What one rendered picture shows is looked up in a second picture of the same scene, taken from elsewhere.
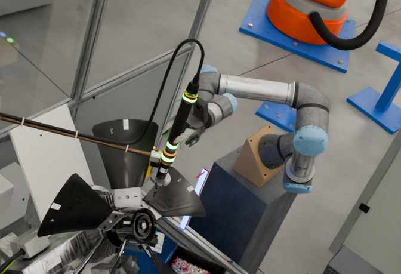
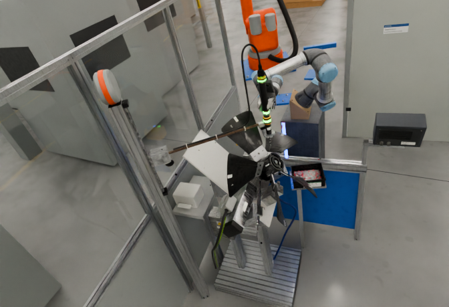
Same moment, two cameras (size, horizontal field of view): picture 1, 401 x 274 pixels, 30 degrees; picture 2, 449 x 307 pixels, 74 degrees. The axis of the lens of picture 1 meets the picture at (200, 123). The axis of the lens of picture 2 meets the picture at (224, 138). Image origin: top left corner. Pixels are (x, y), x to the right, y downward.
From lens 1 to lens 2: 0.80 m
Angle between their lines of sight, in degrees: 4
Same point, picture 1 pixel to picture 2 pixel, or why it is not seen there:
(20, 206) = (209, 192)
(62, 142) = (210, 148)
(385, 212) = (359, 105)
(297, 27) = (266, 65)
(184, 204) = (285, 142)
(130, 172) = (252, 140)
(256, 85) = (284, 64)
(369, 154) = not seen: hidden behind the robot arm
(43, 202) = (220, 180)
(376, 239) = (361, 119)
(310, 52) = not seen: hidden behind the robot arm
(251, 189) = (305, 122)
